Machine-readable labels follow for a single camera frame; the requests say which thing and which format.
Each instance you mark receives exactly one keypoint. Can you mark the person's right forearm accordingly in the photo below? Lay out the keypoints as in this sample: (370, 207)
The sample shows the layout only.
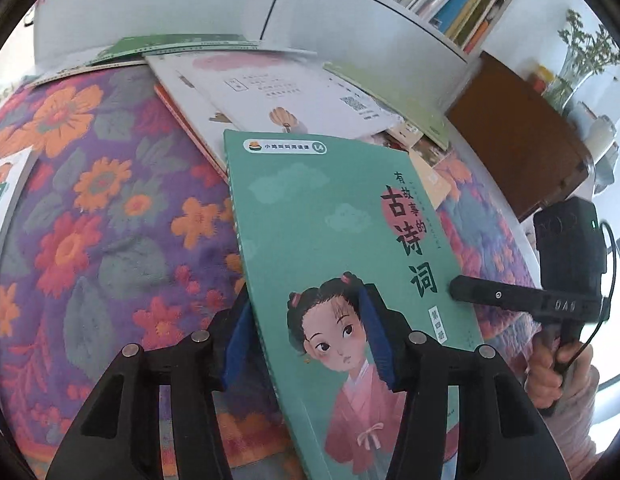
(580, 420)

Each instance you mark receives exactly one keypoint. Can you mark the light green book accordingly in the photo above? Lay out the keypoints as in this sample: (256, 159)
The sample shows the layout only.
(420, 110)

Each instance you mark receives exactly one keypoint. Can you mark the dark green book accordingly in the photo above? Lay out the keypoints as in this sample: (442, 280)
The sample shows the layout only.
(165, 45)

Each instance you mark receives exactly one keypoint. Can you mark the glass vase with plant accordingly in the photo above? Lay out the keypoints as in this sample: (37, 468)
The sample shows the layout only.
(570, 75)

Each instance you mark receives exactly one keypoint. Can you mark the floral blanket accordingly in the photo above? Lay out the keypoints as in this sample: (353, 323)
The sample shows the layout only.
(115, 210)

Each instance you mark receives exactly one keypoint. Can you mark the person's right hand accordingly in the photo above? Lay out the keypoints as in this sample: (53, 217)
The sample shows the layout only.
(540, 375)

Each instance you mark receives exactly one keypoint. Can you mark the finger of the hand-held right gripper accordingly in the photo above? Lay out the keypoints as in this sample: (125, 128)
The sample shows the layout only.
(495, 294)

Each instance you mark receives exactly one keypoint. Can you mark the teal book with girl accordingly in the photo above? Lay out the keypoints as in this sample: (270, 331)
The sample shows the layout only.
(330, 220)

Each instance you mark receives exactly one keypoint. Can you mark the pale orange book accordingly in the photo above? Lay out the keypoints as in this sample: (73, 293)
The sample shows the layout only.
(432, 180)

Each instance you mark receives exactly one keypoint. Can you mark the white book with barcode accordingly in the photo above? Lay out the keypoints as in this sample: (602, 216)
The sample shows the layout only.
(270, 90)

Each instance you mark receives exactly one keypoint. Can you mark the white book with green lettering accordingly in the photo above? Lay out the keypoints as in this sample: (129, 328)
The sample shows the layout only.
(10, 185)

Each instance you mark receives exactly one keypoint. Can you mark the brown wooden cabinet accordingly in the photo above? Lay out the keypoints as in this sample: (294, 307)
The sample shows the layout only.
(515, 135)

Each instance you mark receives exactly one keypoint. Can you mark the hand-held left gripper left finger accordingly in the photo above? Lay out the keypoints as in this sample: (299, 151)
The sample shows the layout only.
(238, 340)

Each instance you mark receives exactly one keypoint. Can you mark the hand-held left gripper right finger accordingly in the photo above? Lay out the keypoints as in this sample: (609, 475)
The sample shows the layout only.
(377, 340)

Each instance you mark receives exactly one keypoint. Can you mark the beige book with red spine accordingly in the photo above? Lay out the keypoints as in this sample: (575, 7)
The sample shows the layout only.
(190, 105)

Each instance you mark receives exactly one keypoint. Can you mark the white bookcase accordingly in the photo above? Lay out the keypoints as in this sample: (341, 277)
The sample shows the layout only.
(340, 20)

